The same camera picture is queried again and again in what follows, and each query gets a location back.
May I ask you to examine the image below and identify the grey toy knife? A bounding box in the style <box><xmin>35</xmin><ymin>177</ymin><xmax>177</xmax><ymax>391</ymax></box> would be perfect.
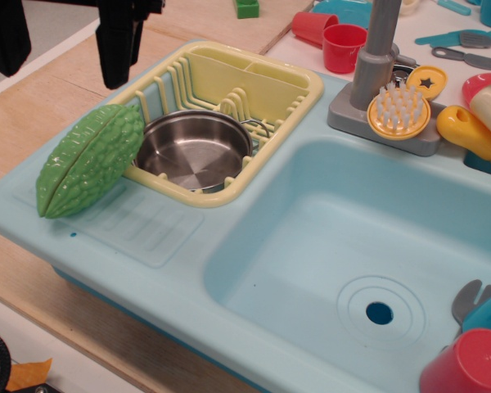
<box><xmin>431</xmin><ymin>47</ymin><xmax>491</xmax><ymax>70</ymax></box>

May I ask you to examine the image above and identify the orange tape piece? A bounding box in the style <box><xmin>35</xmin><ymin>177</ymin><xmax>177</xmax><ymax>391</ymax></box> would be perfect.
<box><xmin>6</xmin><ymin>358</ymin><xmax>52</xmax><ymax>392</ymax></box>

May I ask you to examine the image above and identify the green bumpy toy squash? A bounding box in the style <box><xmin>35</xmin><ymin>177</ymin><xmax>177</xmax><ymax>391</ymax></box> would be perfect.
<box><xmin>36</xmin><ymin>104</ymin><xmax>145</xmax><ymax>219</ymax></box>

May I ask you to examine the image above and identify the yellow star-hole lid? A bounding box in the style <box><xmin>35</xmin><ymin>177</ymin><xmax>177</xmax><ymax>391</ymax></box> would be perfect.
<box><xmin>406</xmin><ymin>65</ymin><xmax>448</xmax><ymax>102</ymax></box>

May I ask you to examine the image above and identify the light blue toy sink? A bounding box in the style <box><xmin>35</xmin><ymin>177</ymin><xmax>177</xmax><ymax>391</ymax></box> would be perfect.
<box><xmin>0</xmin><ymin>39</ymin><xmax>491</xmax><ymax>393</ymax></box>

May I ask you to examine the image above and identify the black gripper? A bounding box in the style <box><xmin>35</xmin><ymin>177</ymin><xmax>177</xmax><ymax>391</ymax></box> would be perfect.
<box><xmin>0</xmin><ymin>0</ymin><xmax>165</xmax><ymax>89</ymax></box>

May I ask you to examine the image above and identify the red plastic cup lying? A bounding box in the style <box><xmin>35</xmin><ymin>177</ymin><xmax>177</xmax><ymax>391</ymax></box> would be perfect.
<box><xmin>291</xmin><ymin>11</ymin><xmax>340</xmax><ymax>47</ymax></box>

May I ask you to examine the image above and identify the stainless steel pot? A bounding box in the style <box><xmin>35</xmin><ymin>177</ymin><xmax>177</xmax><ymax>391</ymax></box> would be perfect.
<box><xmin>133</xmin><ymin>110</ymin><xmax>270</xmax><ymax>193</ymax></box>

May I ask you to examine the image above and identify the grey toy spatula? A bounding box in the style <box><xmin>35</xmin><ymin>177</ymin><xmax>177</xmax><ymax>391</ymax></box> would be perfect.
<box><xmin>459</xmin><ymin>31</ymin><xmax>491</xmax><ymax>48</ymax></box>

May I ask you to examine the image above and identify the red plastic cup upright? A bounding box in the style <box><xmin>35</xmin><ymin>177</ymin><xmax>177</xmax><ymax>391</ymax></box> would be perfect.
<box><xmin>322</xmin><ymin>24</ymin><xmax>367</xmax><ymax>74</ymax></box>

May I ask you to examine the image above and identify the red plastic plate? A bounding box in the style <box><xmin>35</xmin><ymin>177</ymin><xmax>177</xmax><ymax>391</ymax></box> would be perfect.
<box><xmin>462</xmin><ymin>72</ymin><xmax>491</xmax><ymax>107</ymax></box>

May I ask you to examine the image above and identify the green plastic block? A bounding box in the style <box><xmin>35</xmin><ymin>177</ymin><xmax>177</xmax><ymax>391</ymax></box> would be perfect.
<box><xmin>234</xmin><ymin>0</ymin><xmax>260</xmax><ymax>19</ymax></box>

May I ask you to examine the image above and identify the grey toy faucet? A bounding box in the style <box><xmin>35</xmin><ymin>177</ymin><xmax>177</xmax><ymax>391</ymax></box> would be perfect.
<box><xmin>327</xmin><ymin>0</ymin><xmax>441</xmax><ymax>156</ymax></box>

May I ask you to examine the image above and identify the red plastic cup foreground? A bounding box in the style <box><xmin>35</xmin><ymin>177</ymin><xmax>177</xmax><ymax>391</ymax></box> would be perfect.
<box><xmin>419</xmin><ymin>328</ymin><xmax>491</xmax><ymax>392</ymax></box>

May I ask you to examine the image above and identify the yellow round dish brush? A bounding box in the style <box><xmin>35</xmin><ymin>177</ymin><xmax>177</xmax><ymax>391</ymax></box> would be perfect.
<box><xmin>367</xmin><ymin>83</ymin><xmax>431</xmax><ymax>141</ymax></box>

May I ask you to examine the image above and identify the yellow plastic dish rack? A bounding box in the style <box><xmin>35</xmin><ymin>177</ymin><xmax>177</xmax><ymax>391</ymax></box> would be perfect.
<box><xmin>106</xmin><ymin>41</ymin><xmax>324</xmax><ymax>208</ymax></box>

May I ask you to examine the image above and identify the teal toy utensil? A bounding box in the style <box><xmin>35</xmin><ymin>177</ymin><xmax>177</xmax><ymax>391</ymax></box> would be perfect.
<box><xmin>414</xmin><ymin>29</ymin><xmax>491</xmax><ymax>47</ymax></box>

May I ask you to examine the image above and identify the teal plastic plate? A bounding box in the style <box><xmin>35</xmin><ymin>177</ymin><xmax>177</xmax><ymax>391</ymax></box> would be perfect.
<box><xmin>311</xmin><ymin>0</ymin><xmax>372</xmax><ymax>29</ymax></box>

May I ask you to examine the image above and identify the grey toy fork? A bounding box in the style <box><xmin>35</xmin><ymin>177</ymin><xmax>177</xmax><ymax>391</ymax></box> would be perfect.
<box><xmin>451</xmin><ymin>279</ymin><xmax>491</xmax><ymax>338</ymax></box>

